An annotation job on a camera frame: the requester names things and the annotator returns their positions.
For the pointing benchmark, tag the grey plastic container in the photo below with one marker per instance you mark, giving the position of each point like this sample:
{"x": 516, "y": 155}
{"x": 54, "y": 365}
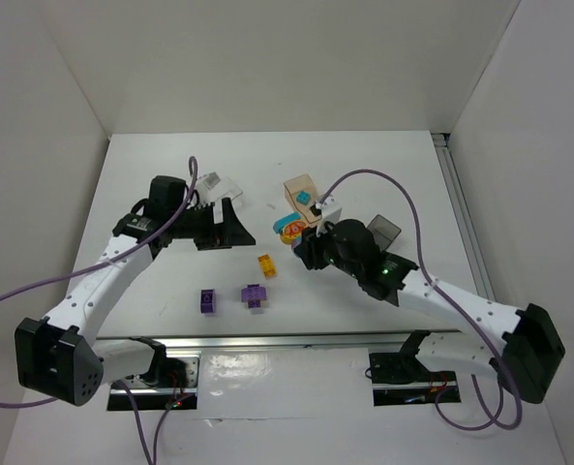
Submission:
{"x": 384, "y": 232}

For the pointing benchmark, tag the small teal lego brick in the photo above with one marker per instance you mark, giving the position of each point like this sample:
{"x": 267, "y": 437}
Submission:
{"x": 303, "y": 197}

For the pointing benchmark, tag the dark purple lego brick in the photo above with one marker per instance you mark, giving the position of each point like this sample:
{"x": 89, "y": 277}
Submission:
{"x": 208, "y": 302}

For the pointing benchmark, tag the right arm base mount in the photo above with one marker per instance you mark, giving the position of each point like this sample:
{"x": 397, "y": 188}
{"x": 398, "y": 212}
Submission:
{"x": 399, "y": 380}

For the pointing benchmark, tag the yellow orange printed lego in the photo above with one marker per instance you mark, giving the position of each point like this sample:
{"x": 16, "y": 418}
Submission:
{"x": 292, "y": 232}

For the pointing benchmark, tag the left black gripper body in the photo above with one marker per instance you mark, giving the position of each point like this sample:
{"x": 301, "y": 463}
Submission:
{"x": 224, "y": 222}

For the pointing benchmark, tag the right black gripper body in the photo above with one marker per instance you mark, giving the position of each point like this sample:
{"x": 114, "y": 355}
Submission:
{"x": 311, "y": 250}

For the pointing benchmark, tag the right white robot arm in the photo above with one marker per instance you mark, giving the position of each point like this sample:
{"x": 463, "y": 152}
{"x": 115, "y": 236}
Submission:
{"x": 521, "y": 348}

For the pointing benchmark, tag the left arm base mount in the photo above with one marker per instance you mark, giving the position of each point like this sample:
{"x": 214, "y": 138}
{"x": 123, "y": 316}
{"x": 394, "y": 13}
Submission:
{"x": 174, "y": 385}

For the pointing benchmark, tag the curved teal lego brick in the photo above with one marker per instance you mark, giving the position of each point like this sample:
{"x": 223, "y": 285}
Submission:
{"x": 281, "y": 223}

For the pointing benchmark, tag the clear plastic container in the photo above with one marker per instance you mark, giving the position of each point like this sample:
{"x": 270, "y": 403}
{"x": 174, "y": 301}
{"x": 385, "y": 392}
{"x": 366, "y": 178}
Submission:
{"x": 228, "y": 189}

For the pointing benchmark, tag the light purple lego piece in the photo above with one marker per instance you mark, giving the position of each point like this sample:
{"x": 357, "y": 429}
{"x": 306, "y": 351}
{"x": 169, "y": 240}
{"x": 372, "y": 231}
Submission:
{"x": 253, "y": 296}

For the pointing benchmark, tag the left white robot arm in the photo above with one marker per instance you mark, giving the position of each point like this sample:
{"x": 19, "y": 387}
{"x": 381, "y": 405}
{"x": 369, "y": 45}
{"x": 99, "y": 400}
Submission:
{"x": 60, "y": 355}

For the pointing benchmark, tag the aluminium rail right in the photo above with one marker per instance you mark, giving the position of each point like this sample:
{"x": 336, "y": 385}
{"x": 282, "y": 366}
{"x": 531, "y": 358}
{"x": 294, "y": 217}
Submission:
{"x": 478, "y": 269}

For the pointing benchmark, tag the aluminium rail front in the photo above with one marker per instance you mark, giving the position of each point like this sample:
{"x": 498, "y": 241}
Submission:
{"x": 287, "y": 341}

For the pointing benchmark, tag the orange plastic container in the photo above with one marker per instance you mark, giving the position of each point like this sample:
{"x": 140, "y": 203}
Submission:
{"x": 292, "y": 188}

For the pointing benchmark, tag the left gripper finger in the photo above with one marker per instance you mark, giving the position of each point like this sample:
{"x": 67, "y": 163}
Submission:
{"x": 231, "y": 230}
{"x": 212, "y": 242}

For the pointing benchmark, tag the yellow lego plate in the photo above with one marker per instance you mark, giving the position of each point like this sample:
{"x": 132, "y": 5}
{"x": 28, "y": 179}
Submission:
{"x": 267, "y": 266}

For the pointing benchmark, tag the aluminium rail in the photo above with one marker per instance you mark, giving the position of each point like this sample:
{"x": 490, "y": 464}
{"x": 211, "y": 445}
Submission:
{"x": 287, "y": 341}
{"x": 478, "y": 269}

